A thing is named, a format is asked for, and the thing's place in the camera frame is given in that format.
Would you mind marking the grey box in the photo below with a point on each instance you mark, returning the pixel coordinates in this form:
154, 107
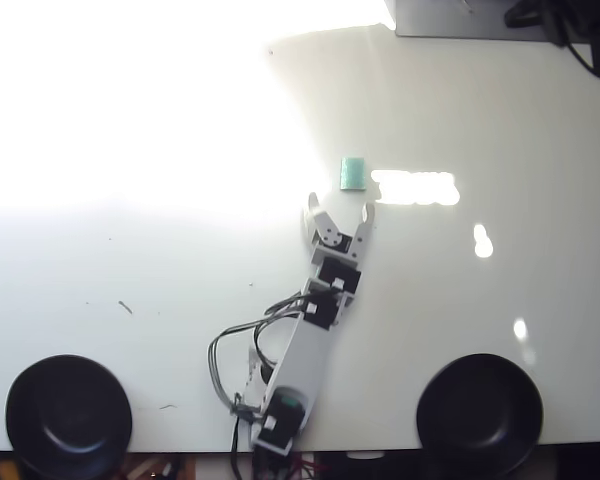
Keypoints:
460, 20

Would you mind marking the black round bowl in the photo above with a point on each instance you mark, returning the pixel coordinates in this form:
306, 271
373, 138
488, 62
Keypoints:
69, 417
480, 415

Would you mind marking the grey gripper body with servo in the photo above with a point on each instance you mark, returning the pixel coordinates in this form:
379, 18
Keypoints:
337, 247

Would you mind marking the white Koch robot arm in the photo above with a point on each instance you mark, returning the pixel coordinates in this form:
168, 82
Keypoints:
305, 360

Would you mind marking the blue foam cube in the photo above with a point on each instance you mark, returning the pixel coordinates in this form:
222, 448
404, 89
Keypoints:
353, 174

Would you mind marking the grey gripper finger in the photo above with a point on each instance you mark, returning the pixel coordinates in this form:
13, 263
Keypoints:
322, 227
362, 235

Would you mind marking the white table edge clamp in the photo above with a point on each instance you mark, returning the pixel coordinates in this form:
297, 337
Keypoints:
365, 455

